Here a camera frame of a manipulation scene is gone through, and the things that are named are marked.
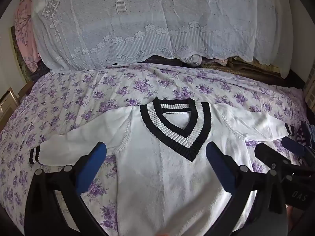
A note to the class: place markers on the white plastic basket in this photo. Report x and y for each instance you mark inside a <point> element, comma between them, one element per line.
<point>310,88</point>

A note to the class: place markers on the dark green patterned panel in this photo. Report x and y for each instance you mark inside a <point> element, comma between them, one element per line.
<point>21,64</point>

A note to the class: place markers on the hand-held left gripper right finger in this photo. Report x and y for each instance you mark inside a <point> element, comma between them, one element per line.
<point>220,168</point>

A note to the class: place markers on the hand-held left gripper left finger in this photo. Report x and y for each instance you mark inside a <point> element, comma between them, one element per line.
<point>92,167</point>

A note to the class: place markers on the white sweater with black trim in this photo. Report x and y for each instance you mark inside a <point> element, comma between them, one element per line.
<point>160,177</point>

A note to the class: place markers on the white lace cover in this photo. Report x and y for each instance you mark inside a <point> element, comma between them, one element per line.
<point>147,17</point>

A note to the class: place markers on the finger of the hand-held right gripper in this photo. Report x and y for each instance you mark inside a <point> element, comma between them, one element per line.
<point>292,146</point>
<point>268,153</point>

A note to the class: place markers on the dark striped cloth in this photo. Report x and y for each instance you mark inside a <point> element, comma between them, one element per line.
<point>306,130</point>

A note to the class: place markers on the pink floral cloth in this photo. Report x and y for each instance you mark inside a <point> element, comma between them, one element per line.
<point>24,34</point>

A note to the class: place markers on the purple floral bedsheet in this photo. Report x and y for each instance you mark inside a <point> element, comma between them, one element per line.
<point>73,98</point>

